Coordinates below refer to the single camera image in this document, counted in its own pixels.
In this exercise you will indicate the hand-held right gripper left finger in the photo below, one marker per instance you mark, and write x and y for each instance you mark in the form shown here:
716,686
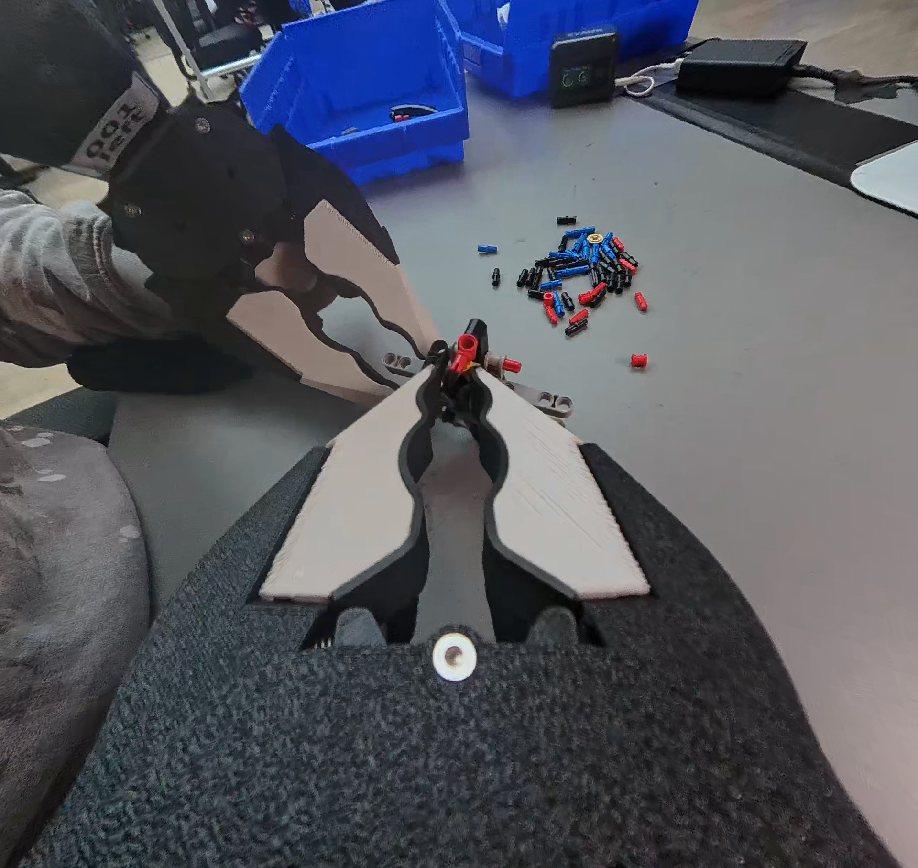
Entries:
344,524

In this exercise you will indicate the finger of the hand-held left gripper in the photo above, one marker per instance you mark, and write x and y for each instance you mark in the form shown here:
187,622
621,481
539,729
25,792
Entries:
287,330
358,258

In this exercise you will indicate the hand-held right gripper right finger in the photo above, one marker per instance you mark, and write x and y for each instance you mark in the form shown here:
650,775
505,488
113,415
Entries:
559,524

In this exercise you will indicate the grey toy brick assembly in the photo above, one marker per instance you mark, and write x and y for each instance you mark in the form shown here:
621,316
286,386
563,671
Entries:
467,344

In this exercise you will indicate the person's left forearm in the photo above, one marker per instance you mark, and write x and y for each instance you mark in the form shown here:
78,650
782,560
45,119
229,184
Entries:
64,280

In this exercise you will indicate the grey desk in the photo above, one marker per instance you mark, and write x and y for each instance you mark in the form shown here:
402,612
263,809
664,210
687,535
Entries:
717,416

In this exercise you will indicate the black chair armrest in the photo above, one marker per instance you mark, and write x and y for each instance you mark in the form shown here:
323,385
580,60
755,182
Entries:
158,369

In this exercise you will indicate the white metal stand pole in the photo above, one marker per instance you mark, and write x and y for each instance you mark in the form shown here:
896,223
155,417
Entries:
172,21

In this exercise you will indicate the blue storage bin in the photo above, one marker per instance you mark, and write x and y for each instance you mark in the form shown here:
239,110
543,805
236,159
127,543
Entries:
574,7
358,79

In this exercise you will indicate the pile of black blue red pins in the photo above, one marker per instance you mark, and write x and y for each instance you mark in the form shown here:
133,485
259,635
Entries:
581,272

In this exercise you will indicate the black power station with display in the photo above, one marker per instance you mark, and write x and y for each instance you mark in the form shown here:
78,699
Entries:
582,68

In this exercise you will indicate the black power adapter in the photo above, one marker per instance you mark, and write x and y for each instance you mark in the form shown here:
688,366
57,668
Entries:
739,68

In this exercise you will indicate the silver monitor stand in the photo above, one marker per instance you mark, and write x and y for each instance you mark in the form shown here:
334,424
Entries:
889,179

